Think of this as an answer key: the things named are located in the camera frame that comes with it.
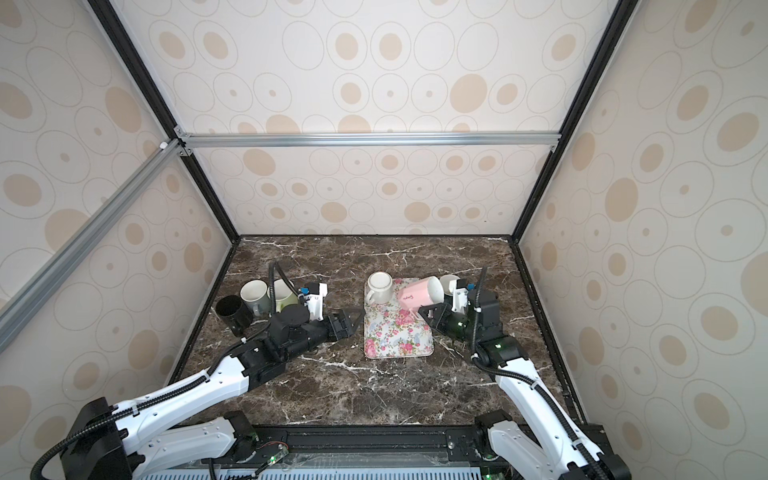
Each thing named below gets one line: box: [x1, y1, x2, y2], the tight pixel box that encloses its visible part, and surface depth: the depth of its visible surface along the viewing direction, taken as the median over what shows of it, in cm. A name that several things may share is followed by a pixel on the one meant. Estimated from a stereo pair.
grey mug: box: [240, 279, 271, 317], surface depth 94 cm
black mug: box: [216, 294, 253, 337], surface depth 92 cm
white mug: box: [366, 271, 393, 304], surface depth 99 cm
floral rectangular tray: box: [364, 279, 435, 359], surface depth 94 cm
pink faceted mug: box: [398, 276, 444, 319], surface depth 79 cm
